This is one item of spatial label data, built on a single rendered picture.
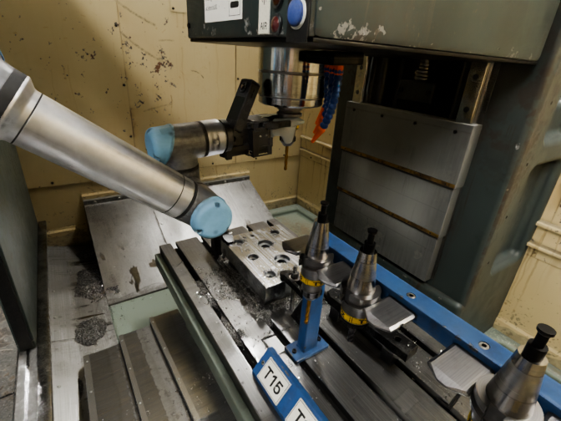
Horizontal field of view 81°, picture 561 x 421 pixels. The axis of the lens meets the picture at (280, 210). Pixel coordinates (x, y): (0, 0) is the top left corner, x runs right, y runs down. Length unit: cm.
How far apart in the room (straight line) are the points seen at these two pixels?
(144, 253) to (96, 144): 113
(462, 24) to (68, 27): 141
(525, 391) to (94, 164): 57
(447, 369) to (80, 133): 56
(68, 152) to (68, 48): 119
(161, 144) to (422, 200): 79
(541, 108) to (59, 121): 98
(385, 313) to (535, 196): 94
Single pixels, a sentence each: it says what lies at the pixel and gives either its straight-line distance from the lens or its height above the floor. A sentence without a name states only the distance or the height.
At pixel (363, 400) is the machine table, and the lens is 82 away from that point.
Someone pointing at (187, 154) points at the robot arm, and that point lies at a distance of 69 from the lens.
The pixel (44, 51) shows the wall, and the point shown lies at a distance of 168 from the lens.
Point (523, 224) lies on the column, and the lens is 141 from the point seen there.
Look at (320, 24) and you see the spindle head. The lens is 46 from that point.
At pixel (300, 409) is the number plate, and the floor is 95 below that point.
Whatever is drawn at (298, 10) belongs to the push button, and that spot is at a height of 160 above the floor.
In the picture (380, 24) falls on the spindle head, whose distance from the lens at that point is 53.
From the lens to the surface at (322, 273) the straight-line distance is 58.
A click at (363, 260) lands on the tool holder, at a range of 51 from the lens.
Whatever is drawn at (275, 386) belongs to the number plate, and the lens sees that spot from 76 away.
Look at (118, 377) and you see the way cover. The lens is 112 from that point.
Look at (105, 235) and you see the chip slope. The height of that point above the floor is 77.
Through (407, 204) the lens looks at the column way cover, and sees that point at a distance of 116.
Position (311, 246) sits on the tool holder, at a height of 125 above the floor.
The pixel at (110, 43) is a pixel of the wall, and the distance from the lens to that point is 170.
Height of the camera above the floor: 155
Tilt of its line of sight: 25 degrees down
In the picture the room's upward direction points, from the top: 4 degrees clockwise
